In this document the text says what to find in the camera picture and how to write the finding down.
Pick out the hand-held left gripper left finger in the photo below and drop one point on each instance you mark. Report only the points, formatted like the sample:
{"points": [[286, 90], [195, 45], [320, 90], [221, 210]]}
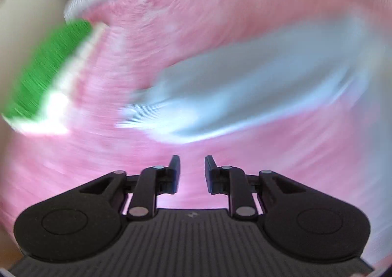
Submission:
{"points": [[175, 173]]}

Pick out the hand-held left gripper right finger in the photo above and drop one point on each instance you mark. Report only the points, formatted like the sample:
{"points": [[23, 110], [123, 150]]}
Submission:
{"points": [[209, 174]]}

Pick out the light blue garment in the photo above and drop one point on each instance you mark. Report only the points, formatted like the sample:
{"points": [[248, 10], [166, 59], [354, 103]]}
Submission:
{"points": [[245, 81]]}

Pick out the white folded cloth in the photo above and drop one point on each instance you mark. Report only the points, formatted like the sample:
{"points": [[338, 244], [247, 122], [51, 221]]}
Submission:
{"points": [[58, 105]]}

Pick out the pink fluffy blanket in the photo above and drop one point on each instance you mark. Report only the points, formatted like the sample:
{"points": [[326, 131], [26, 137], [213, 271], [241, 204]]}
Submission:
{"points": [[214, 20]]}

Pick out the green cloth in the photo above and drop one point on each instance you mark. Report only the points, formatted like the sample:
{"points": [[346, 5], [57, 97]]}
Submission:
{"points": [[39, 75]]}

